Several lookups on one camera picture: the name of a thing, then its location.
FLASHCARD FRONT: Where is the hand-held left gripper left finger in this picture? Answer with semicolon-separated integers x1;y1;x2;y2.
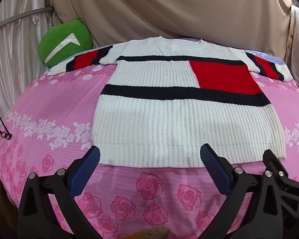
17;145;107;239

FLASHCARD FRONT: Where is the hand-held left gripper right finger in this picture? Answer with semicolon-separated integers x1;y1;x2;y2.
200;144;284;239

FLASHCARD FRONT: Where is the white red black knit sweater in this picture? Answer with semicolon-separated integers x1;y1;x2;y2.
48;36;292;168

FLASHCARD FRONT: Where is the pink floral bedsheet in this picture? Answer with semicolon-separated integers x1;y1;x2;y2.
0;38;299;239

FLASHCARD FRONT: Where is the brown knit cloth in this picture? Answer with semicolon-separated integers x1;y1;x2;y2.
122;227;171;239

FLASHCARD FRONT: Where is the white satin curtain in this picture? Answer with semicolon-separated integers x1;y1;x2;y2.
0;0;58;120

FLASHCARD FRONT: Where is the green cushion with white mark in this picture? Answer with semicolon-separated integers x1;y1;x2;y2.
39;17;93;67

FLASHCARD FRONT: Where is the beige hanging cloth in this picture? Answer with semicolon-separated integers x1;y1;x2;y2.
51;0;293;55

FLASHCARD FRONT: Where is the grey metal bar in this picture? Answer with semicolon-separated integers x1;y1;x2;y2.
0;6;53;34

